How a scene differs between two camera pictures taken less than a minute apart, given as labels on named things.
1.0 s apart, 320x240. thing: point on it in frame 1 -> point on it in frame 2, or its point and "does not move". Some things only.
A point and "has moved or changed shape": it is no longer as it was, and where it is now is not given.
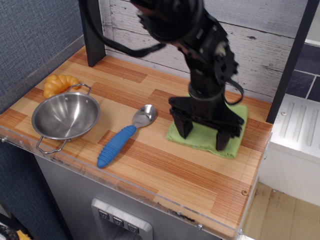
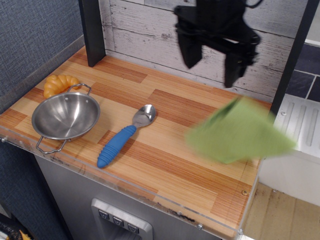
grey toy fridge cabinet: x=73 y=193 does not move
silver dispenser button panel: x=112 y=222 does not move
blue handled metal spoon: x=143 y=116 does not move
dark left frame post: x=93 y=31 does not move
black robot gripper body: x=212 y=111 -> x=220 y=24
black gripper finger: x=222 y=140 -> x=234 y=68
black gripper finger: x=184 y=127 -> x=191 y=50
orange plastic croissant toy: x=55 y=84 does not move
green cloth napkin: x=203 y=137 has moved or changed shape
